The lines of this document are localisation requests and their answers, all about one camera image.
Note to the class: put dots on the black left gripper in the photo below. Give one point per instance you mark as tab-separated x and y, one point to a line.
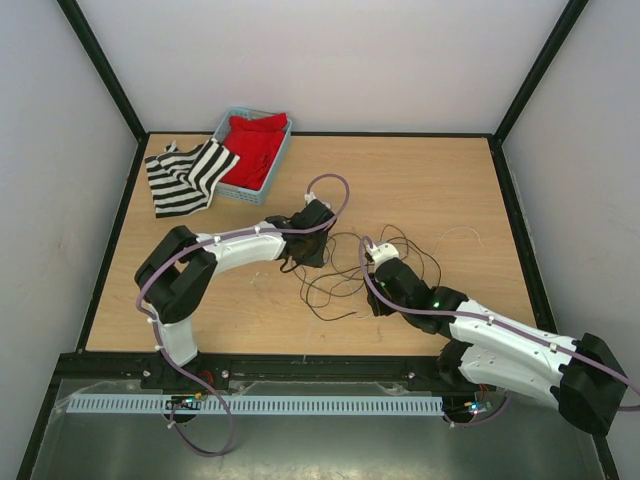
315	260

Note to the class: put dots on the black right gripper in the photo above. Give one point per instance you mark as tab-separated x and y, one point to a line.
378	307

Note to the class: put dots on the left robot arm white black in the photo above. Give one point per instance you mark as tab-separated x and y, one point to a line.
175	276

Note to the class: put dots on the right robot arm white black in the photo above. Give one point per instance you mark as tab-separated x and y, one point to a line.
579	378

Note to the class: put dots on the light blue plastic basket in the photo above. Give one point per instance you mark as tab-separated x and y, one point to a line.
250	196

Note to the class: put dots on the red cloth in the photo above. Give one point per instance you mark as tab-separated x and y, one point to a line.
256	142

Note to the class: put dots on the black white striped cloth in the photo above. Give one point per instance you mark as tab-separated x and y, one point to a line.
183	183

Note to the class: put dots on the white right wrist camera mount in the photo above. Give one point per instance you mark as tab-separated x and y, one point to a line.
378	254

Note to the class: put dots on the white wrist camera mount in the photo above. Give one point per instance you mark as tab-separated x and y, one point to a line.
378	254
310	197

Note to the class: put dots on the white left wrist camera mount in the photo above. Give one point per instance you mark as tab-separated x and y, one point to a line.
310	197

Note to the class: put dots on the light blue slotted cable duct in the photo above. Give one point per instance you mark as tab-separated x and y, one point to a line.
256	405

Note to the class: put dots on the black cage frame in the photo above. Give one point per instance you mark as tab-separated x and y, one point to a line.
537	295

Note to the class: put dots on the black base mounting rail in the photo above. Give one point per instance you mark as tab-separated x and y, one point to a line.
419	373

